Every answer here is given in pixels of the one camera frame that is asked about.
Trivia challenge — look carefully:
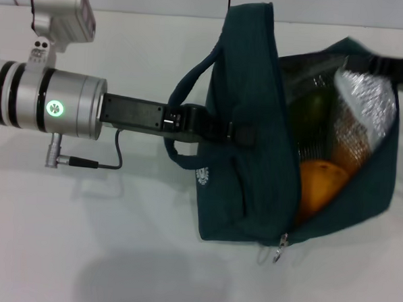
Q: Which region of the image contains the green cucumber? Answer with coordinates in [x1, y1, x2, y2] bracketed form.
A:
[285, 89, 337, 149]

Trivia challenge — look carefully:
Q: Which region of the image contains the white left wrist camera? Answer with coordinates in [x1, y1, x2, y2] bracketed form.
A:
[26, 0, 99, 72]

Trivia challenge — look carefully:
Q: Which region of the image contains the teal fabric lunch bag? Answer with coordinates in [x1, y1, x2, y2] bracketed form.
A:
[158, 0, 403, 272]

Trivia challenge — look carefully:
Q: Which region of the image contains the orange yellow pear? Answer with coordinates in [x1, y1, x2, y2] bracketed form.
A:
[294, 158, 352, 228]

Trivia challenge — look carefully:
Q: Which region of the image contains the left wrist cable with connector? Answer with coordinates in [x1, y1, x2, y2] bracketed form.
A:
[44, 125, 125, 172]

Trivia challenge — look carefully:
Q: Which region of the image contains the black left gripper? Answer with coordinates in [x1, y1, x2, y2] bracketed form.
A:
[98, 91, 261, 149]

